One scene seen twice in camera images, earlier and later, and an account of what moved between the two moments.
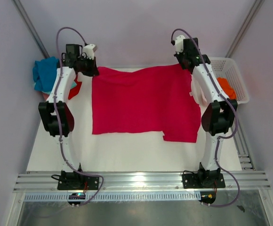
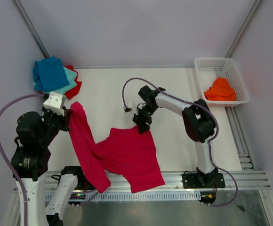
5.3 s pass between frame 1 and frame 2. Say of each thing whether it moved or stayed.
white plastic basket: stayed
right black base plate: stayed
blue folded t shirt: stayed
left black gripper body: moved
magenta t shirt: moved
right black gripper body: moved
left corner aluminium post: stayed
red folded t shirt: stayed
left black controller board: stayed
